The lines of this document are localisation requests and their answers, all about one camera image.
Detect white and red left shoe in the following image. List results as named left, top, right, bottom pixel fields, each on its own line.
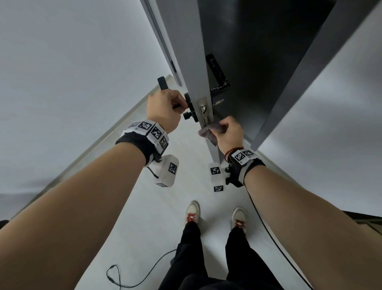
left=185, top=201, right=201, bottom=225

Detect grey cleaning cloth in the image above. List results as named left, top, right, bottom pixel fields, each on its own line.
left=198, top=123, right=229, bottom=147

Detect person's right forearm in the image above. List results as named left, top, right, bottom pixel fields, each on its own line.
left=244, top=165, right=382, bottom=290

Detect white marker cube on wrist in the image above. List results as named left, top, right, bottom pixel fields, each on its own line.
left=146, top=154, right=179, bottom=188

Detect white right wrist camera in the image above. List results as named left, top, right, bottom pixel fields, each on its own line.
left=208, top=162, right=229, bottom=193

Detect person's left forearm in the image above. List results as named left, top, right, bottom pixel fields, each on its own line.
left=0, top=143, right=147, bottom=290

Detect black door handle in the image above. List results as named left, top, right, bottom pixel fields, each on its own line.
left=157, top=76, right=196, bottom=110
left=205, top=53, right=231, bottom=98

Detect red string bracelet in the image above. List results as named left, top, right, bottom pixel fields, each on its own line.
left=224, top=146, right=245, bottom=162

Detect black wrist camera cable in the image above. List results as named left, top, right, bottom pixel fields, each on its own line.
left=246, top=191, right=312, bottom=290

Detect white and red right shoe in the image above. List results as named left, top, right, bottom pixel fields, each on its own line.
left=232, top=208, right=248, bottom=233

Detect left wristband with markers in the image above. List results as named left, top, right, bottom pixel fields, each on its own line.
left=115, top=119, right=170, bottom=167

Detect person's left hand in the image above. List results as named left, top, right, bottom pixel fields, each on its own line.
left=146, top=88, right=189, bottom=134

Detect right wristband with markers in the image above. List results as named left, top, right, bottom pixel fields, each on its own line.
left=227, top=148, right=266, bottom=188

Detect brown cardboard sheet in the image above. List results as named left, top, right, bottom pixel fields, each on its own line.
left=343, top=210, right=382, bottom=237

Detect wristband with markers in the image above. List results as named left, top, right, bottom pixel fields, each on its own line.
left=227, top=148, right=266, bottom=188
left=115, top=119, right=170, bottom=167

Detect black trousers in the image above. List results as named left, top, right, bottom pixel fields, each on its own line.
left=158, top=221, right=284, bottom=290

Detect white and red shoe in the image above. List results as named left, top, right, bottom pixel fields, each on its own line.
left=185, top=201, right=201, bottom=225
left=232, top=208, right=248, bottom=233

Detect person's right hand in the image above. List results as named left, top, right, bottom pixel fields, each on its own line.
left=210, top=116, right=245, bottom=156

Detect loose black cable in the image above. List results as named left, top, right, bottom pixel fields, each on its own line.
left=106, top=249, right=177, bottom=289

